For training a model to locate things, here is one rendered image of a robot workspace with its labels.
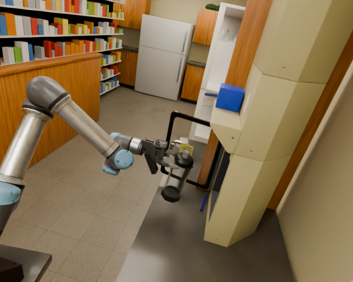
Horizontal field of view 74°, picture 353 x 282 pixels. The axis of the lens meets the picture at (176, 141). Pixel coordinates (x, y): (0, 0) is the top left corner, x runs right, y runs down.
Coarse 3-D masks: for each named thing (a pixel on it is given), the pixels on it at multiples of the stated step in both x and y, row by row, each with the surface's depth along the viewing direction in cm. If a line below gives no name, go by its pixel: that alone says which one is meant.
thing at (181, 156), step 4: (180, 152) 108; (184, 152) 104; (188, 152) 104; (176, 156) 105; (180, 156) 105; (184, 156) 104; (188, 156) 105; (176, 160) 104; (180, 160) 103; (184, 160) 103; (188, 160) 104; (192, 160) 105; (184, 164) 103; (188, 164) 103
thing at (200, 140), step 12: (180, 120) 123; (204, 120) 118; (180, 132) 125; (192, 132) 123; (204, 132) 120; (180, 144) 128; (192, 144) 125; (204, 144) 123; (216, 144) 120; (192, 156) 128; (204, 156) 126; (168, 168) 137; (192, 168) 131; (204, 168) 128; (192, 180) 134; (204, 180) 131
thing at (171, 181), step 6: (174, 156) 106; (174, 168) 105; (180, 168) 104; (186, 168) 103; (168, 174) 111; (174, 174) 106; (180, 174) 105; (186, 174) 106; (168, 180) 110; (174, 180) 107; (180, 180) 107; (186, 180) 110; (168, 186) 110; (174, 186) 108; (180, 186) 109; (168, 192) 111; (174, 192) 110; (180, 192) 112
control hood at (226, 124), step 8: (216, 112) 95; (224, 112) 96; (232, 112) 98; (216, 120) 86; (224, 120) 88; (232, 120) 90; (216, 128) 84; (224, 128) 83; (232, 128) 83; (240, 128) 84; (224, 136) 84; (232, 136) 84; (224, 144) 86; (232, 144) 85; (232, 152) 86
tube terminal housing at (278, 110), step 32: (256, 96) 76; (288, 96) 74; (320, 96) 85; (256, 128) 81; (288, 128) 83; (256, 160) 86; (288, 160) 97; (224, 192) 95; (256, 192) 95; (224, 224) 101; (256, 224) 114
